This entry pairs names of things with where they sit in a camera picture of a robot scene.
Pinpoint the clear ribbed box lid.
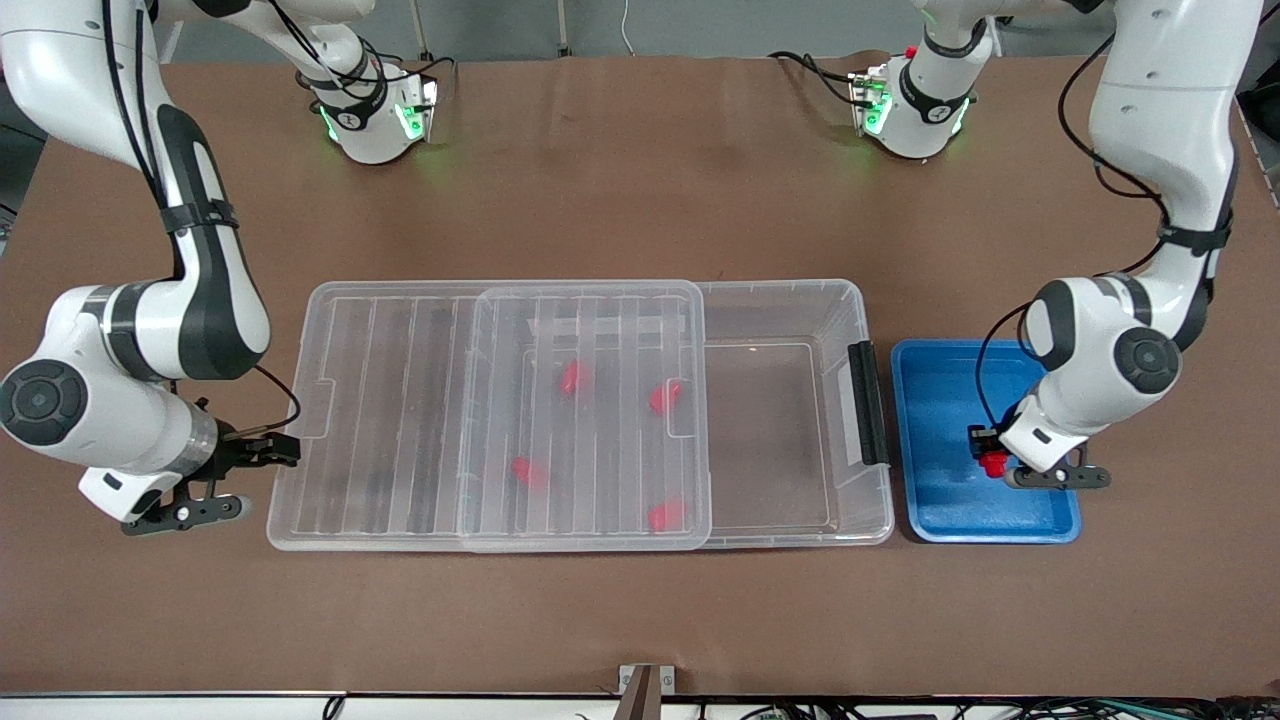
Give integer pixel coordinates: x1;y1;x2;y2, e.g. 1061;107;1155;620
268;281;713;553

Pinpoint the clear plastic storage box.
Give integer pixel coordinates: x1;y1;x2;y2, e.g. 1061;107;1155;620
458;278;894;549

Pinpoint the blue plastic tray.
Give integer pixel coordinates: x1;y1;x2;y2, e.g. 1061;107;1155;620
890;338;1084;546

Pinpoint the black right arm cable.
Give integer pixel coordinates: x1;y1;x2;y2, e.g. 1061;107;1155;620
100;0;303;437

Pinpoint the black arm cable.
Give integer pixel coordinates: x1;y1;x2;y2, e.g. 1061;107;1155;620
100;0;303;437
975;30;1241;431

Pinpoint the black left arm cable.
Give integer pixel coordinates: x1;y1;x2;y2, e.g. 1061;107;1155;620
975;30;1241;431

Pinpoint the black box latch handle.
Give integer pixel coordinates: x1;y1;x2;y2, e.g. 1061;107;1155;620
848;341;891;468

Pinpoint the black cable strap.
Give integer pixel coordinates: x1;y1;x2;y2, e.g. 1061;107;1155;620
1158;222;1233;253
160;200;241;237

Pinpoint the black left base cable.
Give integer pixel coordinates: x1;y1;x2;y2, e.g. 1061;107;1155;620
768;50;863;101

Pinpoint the black base cable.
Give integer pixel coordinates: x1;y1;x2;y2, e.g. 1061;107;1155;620
270;0;458;101
768;50;863;101

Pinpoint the black right base cable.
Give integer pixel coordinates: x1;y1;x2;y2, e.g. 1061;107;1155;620
270;0;458;101

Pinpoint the aluminium extrusion bracket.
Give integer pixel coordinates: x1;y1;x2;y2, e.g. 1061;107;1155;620
618;664;676;720

